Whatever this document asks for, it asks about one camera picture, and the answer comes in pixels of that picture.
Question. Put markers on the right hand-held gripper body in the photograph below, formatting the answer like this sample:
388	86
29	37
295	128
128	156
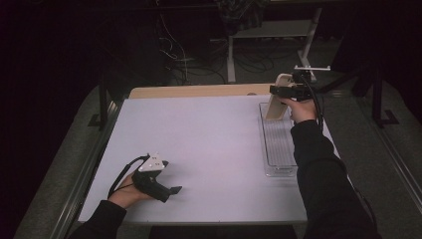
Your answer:
303	89

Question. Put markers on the person's right hand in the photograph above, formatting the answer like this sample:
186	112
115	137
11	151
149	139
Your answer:
303	111

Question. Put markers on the black metal stand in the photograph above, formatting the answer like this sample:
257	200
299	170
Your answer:
103	99
378	99

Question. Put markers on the white metal desk frame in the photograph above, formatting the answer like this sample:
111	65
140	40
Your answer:
231	59

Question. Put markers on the clear plastic tray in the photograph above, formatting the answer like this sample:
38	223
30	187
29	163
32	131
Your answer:
278	146

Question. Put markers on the dark plaid cloth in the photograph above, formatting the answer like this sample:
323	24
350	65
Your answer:
242	15

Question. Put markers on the person's left hand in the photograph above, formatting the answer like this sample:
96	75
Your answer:
126	195

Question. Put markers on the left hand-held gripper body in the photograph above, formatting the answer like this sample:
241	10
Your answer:
147	182

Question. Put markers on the wooden board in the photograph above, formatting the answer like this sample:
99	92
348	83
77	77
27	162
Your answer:
199	90

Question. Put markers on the grey metal rail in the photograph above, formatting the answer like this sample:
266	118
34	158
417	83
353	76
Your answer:
83	186
398	159

